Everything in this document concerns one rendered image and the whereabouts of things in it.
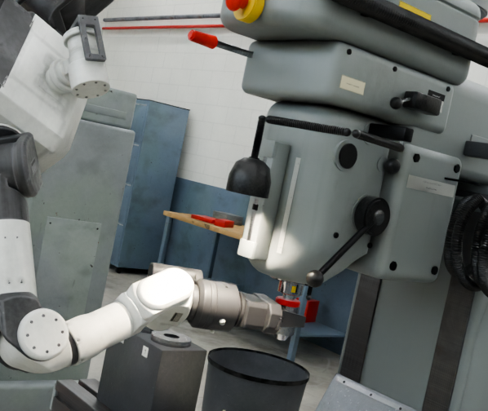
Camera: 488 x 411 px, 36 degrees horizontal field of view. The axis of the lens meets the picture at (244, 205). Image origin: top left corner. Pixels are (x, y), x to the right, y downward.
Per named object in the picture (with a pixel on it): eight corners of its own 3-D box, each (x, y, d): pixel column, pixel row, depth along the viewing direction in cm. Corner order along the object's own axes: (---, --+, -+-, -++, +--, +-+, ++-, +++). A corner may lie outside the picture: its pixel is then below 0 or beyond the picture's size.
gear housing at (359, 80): (329, 99, 123) (341, 38, 122) (236, 91, 141) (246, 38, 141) (448, 136, 144) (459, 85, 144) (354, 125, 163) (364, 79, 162)
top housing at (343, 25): (303, 22, 115) (325, -82, 115) (203, 24, 135) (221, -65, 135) (475, 89, 146) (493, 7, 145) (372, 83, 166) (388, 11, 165)
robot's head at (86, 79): (55, 99, 131) (88, 77, 126) (46, 48, 133) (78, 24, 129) (85, 107, 136) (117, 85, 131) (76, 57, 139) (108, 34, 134)
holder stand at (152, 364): (144, 437, 158) (163, 344, 157) (95, 399, 175) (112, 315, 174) (191, 432, 165) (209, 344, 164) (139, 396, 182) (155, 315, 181)
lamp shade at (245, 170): (217, 188, 124) (224, 151, 124) (240, 192, 130) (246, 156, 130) (254, 196, 120) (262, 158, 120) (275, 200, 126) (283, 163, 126)
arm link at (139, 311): (202, 289, 131) (139, 319, 123) (185, 315, 138) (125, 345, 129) (181, 261, 133) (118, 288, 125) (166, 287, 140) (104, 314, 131)
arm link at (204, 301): (220, 313, 131) (157, 304, 127) (199, 342, 139) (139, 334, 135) (216, 259, 138) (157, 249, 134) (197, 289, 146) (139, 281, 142)
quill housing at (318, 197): (295, 289, 128) (334, 103, 126) (222, 262, 144) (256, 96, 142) (368, 293, 140) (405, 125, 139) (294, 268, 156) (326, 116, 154)
